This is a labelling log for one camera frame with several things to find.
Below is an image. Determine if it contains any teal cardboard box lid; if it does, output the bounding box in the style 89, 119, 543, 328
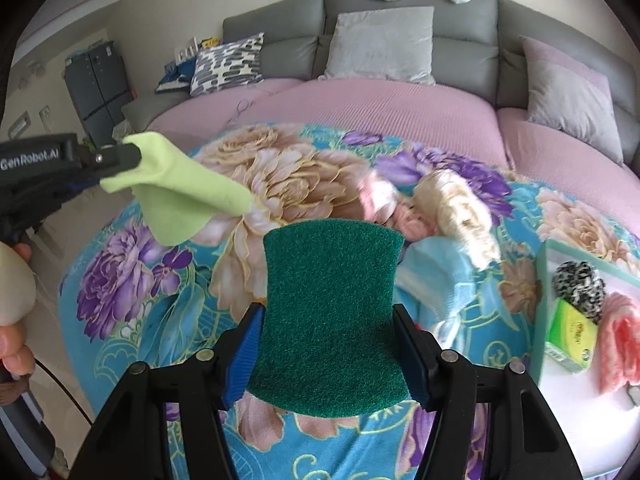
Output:
531, 237, 640, 480

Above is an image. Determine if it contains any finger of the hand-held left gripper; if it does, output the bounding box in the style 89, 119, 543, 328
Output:
42, 176, 108, 211
80, 142, 143, 181

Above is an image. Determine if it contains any plain grey pillow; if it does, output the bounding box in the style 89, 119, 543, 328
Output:
320, 6, 436, 86

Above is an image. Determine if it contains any person's left hand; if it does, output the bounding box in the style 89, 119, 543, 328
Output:
0, 242, 38, 376

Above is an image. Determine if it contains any blue face mask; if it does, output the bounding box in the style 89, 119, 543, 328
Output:
397, 236, 473, 331

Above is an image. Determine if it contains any cream lace cloth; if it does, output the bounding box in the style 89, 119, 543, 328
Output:
415, 169, 503, 271

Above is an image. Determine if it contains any dark grey refrigerator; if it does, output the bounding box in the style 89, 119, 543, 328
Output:
64, 40, 136, 136

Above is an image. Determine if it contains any green and yellow sponge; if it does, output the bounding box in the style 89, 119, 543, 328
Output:
246, 218, 407, 417

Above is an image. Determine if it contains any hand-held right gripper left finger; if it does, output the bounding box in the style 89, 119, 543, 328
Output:
75, 302, 266, 480

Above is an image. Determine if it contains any pink and white striped cloth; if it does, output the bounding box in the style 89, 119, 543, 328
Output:
597, 292, 640, 395

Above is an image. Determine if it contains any green tissue pack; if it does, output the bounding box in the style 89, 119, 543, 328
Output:
544, 299, 599, 373

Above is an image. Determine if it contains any black cable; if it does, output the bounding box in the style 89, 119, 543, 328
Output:
30, 357, 96, 423

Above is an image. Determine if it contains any grey leather sofa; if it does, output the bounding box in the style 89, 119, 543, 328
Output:
122, 0, 640, 181

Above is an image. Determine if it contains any lilac sofa seat cover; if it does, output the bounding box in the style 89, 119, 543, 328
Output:
145, 77, 640, 186

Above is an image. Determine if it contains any light green cloth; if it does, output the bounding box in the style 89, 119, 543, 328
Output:
100, 131, 253, 247

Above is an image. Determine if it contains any grey and lilac pillow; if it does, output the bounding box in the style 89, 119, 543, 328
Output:
520, 36, 625, 167

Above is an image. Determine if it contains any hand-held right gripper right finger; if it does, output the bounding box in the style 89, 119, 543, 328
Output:
392, 304, 576, 480

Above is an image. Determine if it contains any floral blanket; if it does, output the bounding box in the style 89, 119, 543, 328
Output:
57, 122, 640, 480

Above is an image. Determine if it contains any black and white scrunchie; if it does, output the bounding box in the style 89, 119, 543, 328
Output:
552, 261, 607, 323

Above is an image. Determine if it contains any black and white patterned pillow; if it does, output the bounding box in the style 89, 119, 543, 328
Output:
190, 32, 266, 97

